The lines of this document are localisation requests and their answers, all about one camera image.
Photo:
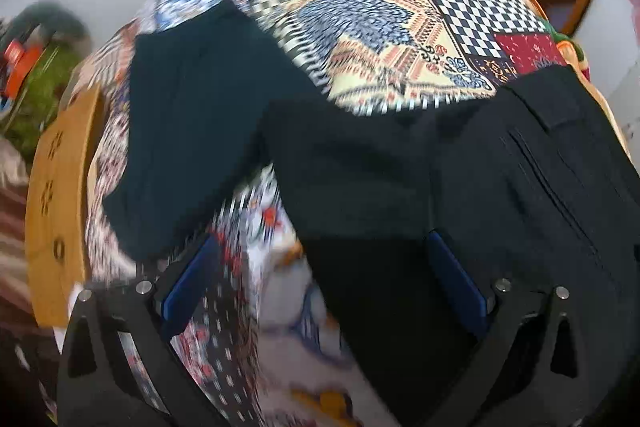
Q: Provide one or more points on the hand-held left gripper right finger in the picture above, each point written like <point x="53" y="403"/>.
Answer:
<point x="452" y="274"/>

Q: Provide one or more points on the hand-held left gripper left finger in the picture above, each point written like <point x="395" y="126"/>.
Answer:
<point x="192" y="279"/>

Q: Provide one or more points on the black pants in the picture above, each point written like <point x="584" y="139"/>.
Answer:
<point x="450" y="187"/>

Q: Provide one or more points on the wooden lap desk flower cutouts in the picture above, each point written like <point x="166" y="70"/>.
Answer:
<point x="55" y="207"/>

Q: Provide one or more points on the dark teal folded garment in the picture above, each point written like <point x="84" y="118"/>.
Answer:
<point x="200" y="122"/>

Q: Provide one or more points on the orange striped blanket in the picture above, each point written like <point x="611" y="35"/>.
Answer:
<point x="105" y="57"/>

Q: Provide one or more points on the patchwork printed blanket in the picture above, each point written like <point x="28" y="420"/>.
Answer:
<point x="380" y="17"/>

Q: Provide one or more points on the orange box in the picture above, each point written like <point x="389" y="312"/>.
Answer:
<point x="20" y="64"/>

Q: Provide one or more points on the grey long pillow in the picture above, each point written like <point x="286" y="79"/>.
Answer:
<point x="57" y="17"/>

